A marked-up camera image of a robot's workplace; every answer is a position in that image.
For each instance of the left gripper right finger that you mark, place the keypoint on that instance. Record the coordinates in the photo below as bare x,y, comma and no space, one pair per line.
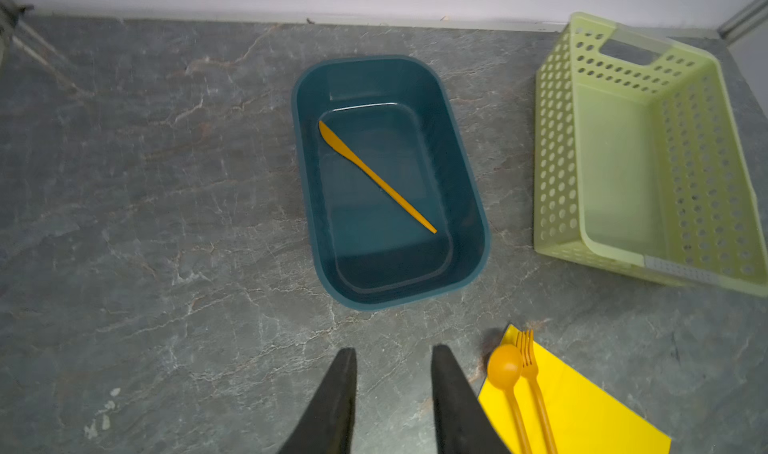
461,424

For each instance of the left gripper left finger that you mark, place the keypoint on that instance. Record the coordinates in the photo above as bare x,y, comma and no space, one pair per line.
327,423

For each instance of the orange plastic fork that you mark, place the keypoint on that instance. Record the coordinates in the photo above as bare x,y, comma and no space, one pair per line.
530,370

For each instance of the orange plastic knife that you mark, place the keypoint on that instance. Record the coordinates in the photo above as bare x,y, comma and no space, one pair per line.
336,144

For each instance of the light green perforated basket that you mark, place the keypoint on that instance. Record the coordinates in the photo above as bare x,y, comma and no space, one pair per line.
638,167

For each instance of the dark teal plastic tub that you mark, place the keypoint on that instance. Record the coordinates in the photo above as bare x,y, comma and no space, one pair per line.
393,112

